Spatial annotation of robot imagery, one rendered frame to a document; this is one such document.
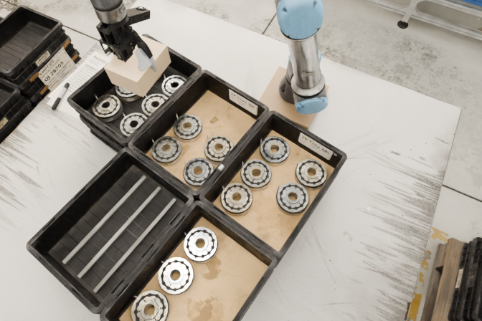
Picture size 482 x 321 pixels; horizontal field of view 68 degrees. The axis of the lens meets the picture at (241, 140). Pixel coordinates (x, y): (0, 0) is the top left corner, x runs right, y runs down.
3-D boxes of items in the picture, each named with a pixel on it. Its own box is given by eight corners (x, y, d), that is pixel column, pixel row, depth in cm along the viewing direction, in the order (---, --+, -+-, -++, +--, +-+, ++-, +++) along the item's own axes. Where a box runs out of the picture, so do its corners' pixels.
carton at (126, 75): (140, 49, 120) (135, 32, 114) (171, 61, 118) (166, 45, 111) (112, 83, 113) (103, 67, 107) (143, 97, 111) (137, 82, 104)
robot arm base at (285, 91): (285, 71, 156) (288, 56, 147) (318, 82, 153) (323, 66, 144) (273, 97, 149) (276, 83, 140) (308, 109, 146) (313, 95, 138)
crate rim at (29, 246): (127, 148, 118) (125, 145, 116) (197, 200, 109) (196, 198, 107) (26, 248, 102) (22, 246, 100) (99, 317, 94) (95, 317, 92)
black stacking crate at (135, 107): (151, 54, 150) (145, 34, 140) (206, 87, 141) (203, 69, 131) (78, 117, 135) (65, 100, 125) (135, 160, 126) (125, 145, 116)
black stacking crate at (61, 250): (135, 161, 126) (125, 146, 116) (199, 210, 117) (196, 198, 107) (44, 254, 111) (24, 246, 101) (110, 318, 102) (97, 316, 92)
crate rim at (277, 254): (271, 112, 124) (271, 108, 122) (347, 158, 116) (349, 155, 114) (197, 200, 109) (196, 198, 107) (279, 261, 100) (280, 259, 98)
